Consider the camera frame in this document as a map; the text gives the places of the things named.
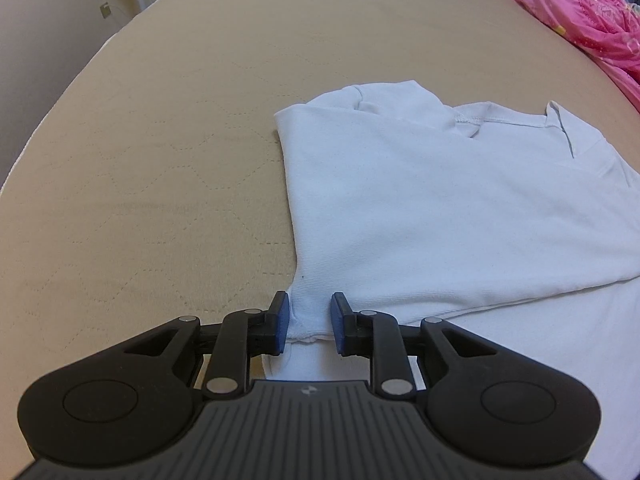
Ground pink quilt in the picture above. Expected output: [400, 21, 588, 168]
[514, 0, 639, 107]

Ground beige bed mattress cover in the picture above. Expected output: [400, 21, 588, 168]
[1, 0, 639, 479]

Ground white shirt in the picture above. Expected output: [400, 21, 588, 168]
[264, 81, 639, 479]

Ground wall socket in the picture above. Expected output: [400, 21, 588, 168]
[100, 3, 112, 18]

